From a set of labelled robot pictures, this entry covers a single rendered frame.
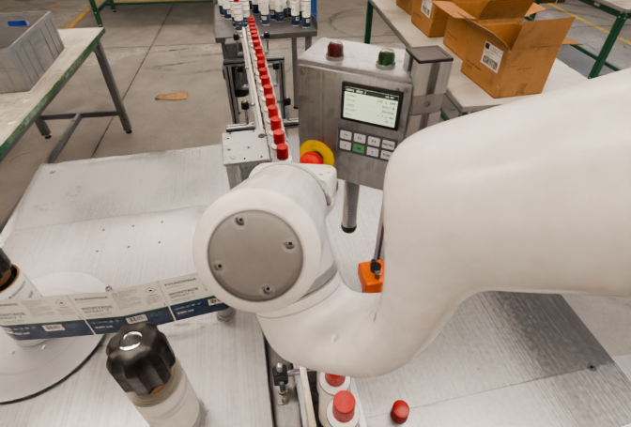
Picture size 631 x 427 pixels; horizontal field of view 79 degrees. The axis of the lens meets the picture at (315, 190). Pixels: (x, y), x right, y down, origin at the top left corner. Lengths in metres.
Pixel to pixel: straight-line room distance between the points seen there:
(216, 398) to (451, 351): 0.52
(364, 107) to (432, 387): 0.64
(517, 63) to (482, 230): 1.96
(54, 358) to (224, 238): 0.81
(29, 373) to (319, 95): 0.81
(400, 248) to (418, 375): 0.77
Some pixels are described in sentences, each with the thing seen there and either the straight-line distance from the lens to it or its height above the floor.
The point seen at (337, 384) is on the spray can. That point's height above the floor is 1.06.
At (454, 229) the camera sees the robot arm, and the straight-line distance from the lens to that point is 0.17.
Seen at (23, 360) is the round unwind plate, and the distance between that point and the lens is 1.06.
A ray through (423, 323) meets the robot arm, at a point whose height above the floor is 1.50.
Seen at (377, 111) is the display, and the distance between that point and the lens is 0.53.
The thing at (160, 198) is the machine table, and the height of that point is 0.83.
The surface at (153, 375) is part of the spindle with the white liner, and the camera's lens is 0.64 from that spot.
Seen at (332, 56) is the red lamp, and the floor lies 1.48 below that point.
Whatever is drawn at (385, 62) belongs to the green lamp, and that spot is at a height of 1.48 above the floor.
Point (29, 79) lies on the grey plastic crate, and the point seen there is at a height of 0.85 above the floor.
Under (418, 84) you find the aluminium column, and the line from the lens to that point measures 0.51.
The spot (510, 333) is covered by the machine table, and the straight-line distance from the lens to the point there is 1.07.
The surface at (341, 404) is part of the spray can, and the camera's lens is 0.64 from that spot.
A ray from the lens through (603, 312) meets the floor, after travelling 2.42.
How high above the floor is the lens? 1.68
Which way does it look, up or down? 41 degrees down
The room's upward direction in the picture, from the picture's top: straight up
